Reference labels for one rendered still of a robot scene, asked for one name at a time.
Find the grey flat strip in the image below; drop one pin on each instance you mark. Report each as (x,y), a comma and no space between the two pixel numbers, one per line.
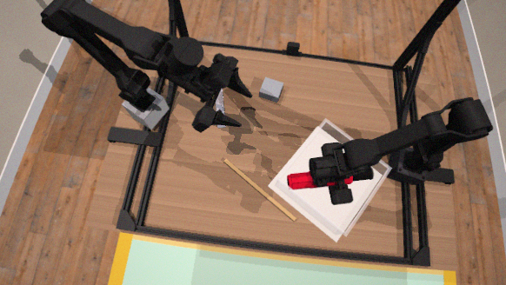
(220,105)

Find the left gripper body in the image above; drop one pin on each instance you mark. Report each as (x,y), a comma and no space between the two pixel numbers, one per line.
(341,193)

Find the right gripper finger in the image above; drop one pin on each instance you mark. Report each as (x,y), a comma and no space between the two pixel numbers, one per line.
(237,85)
(225,120)

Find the tan wooden stick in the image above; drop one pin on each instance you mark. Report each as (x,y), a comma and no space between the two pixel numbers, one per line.
(239,172)

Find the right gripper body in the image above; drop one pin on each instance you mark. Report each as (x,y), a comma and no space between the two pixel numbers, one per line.
(206,115)

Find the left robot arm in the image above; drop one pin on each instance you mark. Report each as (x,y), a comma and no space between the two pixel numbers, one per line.
(429,137)

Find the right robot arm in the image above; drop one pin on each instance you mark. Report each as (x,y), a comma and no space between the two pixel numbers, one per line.
(174,60)

